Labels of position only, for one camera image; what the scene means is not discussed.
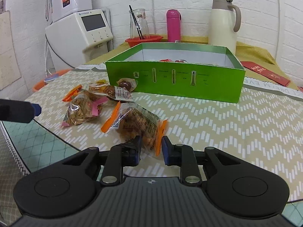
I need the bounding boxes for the orange-edged peanut snack pack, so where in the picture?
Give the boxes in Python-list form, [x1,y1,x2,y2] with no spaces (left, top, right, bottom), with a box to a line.
[101,102,168,156]

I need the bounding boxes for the orange plastic basin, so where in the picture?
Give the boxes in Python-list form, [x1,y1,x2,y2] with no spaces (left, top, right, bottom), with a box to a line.
[32,69,70,92]

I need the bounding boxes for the small jar blue lid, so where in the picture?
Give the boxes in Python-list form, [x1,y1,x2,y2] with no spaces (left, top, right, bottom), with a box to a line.
[44,73,59,84]

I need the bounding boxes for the orange yellow snack pack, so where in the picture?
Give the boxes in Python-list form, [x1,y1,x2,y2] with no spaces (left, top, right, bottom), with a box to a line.
[62,79,109,103]

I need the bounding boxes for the brown snack pack white label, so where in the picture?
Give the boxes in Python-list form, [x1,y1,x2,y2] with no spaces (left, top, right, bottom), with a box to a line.
[82,84,134,102]

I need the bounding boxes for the pink-edged seed snack pack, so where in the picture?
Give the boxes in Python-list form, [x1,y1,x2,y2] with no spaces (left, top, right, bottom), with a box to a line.
[62,90,108,127]

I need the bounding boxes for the chocolate candy in wrapper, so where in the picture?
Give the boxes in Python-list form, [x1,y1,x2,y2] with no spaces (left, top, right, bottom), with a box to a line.
[117,78,138,92]

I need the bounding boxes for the green cardboard box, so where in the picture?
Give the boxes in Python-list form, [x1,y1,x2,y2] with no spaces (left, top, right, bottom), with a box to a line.
[105,43,245,103]

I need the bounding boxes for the white water dispenser machine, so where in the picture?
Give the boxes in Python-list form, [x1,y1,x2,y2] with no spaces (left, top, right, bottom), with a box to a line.
[46,9,113,71]

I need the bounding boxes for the red envelope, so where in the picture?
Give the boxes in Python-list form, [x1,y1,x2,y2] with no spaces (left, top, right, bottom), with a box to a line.
[241,61,290,87]

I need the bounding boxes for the red plastic basket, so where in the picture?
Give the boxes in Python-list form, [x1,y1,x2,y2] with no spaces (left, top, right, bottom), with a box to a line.
[125,34,163,47]

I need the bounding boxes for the black chopsticks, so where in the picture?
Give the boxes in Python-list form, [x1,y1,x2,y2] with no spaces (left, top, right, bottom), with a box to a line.
[129,5,144,40]

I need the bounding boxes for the yellow green tablecloth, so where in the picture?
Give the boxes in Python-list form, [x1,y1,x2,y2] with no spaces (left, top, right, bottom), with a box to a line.
[86,36,299,90]

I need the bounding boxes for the pink thermos bottle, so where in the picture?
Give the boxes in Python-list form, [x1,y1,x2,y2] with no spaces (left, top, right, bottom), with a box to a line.
[166,9,181,43]

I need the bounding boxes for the clear glass carafe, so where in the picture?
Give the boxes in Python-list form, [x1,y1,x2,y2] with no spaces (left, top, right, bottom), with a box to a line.
[129,9,150,38]

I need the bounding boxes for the cream thermal jug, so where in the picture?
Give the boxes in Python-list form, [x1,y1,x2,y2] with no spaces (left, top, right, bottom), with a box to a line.
[208,0,242,54]

